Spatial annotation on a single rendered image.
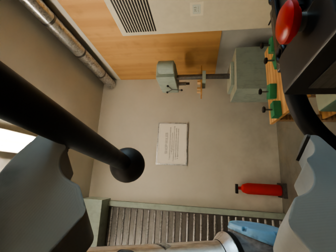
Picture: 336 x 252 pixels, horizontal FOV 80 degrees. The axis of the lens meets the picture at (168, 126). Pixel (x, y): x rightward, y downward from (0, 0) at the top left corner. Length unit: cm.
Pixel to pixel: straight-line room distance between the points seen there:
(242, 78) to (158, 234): 225
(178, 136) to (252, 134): 106
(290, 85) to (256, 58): 224
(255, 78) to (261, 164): 128
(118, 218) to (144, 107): 168
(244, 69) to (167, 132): 142
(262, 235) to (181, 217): 246
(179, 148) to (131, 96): 117
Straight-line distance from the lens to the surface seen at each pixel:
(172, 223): 304
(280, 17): 19
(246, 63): 239
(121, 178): 20
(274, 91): 169
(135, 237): 318
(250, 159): 308
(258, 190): 291
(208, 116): 311
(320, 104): 26
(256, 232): 57
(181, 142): 301
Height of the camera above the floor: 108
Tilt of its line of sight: 9 degrees up
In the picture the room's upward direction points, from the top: 89 degrees counter-clockwise
